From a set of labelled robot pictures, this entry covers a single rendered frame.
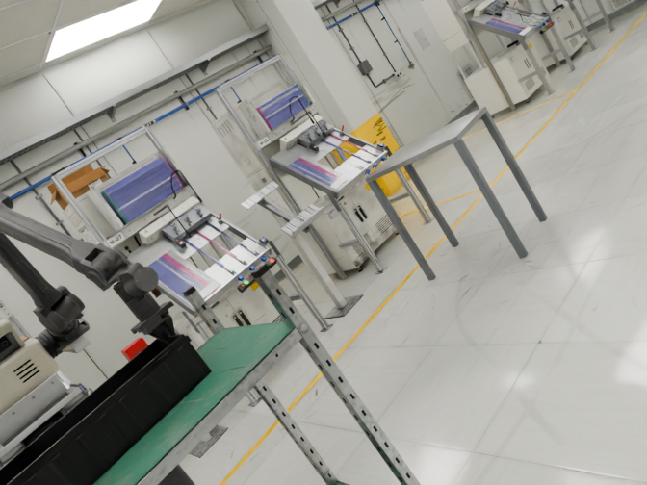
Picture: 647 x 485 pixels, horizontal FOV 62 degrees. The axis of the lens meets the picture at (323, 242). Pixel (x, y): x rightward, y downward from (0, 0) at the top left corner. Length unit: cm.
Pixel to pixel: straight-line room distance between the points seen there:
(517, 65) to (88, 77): 482
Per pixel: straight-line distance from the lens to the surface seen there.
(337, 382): 125
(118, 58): 601
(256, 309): 394
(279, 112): 463
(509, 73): 712
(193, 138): 592
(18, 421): 178
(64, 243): 137
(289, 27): 648
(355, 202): 462
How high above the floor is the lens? 131
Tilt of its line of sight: 12 degrees down
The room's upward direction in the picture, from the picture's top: 34 degrees counter-clockwise
